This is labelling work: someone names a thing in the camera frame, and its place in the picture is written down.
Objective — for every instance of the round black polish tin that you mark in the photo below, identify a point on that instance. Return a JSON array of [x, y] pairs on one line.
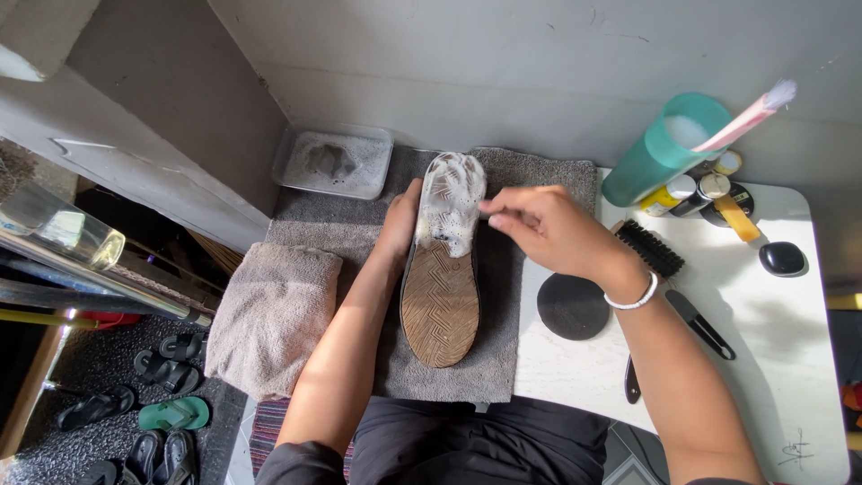
[[741, 199]]

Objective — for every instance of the teal plastic cup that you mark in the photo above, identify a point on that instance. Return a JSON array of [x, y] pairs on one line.
[[646, 158]]

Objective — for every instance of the black plastic shoehorn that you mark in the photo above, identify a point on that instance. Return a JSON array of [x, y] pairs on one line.
[[700, 327]]

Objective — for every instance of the person's right fingers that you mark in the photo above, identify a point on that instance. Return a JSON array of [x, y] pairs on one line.
[[508, 209]]

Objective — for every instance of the person's left hand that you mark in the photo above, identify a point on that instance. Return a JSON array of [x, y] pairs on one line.
[[397, 229]]

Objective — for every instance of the pink toothbrush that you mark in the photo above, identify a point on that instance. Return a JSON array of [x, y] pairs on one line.
[[741, 121]]

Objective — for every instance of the brown-soled soapy shoe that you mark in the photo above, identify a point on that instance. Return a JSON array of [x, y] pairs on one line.
[[441, 303]]

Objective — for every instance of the green sandal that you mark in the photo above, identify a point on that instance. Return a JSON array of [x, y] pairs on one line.
[[174, 413]]

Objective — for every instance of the striped rug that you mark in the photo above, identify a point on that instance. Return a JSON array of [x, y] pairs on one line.
[[264, 431]]

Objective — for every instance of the clear tub of soapy water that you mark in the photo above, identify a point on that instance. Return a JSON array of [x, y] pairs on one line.
[[337, 161]]

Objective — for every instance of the folded beige towel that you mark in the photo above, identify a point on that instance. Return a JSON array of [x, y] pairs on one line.
[[269, 316]]

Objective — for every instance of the amber applicator tube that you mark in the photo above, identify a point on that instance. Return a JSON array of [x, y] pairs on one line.
[[737, 219]]

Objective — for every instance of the round black sponge pad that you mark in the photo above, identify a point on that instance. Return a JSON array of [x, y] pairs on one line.
[[572, 306]]

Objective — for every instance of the yellow bottle with white cap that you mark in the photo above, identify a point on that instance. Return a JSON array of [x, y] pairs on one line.
[[663, 197]]

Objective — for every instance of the straw broom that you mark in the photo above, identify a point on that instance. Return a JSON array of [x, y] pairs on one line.
[[217, 252]]

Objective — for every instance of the red plastic object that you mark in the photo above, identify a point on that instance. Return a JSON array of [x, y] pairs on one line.
[[111, 318]]

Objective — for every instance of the small jar with gold lid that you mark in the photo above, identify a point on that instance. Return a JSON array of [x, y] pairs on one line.
[[728, 163]]

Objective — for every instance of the metal railing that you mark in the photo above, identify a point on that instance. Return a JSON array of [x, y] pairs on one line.
[[101, 283]]

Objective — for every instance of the clear glass bottle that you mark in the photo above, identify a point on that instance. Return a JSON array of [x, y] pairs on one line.
[[67, 232]]

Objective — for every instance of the black bottle with cream cap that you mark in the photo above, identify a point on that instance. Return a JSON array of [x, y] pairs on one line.
[[700, 194]]

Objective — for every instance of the black oval polish sponge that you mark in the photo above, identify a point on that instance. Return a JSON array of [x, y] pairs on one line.
[[781, 258]]

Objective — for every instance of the grey towel mat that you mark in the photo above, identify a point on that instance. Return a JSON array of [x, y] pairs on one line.
[[498, 323]]

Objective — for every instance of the person's right hand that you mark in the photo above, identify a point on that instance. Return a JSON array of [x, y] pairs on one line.
[[566, 232]]

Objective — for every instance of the person's black shorts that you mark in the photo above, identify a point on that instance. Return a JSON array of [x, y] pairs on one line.
[[471, 441]]

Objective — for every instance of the scattered black sandals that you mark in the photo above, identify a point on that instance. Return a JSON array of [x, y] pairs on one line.
[[165, 374]]

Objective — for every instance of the yellow pipe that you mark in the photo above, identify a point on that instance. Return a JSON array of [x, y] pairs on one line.
[[40, 317]]

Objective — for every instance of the black bristle shoe brush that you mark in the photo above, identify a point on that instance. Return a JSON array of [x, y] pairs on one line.
[[650, 248]]

